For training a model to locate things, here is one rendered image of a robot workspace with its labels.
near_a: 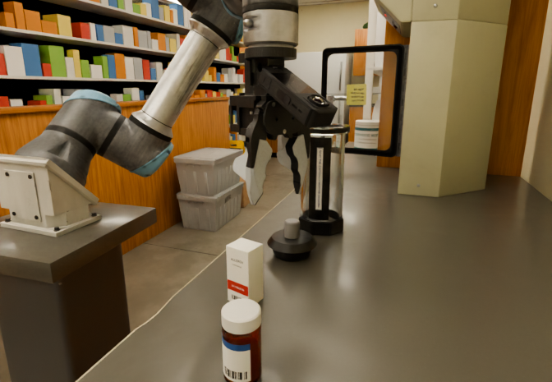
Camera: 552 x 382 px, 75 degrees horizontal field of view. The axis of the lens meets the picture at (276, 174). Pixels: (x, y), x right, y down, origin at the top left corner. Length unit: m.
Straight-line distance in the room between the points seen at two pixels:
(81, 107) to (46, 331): 0.50
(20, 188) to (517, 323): 0.91
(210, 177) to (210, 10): 2.28
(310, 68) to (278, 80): 5.70
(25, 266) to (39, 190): 0.16
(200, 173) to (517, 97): 2.39
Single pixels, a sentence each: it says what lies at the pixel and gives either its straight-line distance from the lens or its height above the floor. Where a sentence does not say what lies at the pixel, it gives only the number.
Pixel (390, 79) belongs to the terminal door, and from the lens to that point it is 1.40.
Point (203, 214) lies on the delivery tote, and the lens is 3.27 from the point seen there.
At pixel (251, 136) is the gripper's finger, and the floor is 1.18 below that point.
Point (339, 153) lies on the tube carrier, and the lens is 0.74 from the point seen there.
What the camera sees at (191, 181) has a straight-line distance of 3.24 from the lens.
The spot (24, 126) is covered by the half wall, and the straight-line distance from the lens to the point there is 2.42.
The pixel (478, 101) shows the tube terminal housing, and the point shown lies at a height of 1.20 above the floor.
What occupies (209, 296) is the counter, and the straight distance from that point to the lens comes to 0.58.
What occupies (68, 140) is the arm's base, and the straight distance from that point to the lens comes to 0.92.
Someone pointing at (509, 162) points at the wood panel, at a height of 0.99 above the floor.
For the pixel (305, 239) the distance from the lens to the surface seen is 0.67.
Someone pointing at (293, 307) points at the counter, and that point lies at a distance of 0.55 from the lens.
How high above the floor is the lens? 1.24
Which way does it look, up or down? 14 degrees down
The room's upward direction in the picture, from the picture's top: straight up
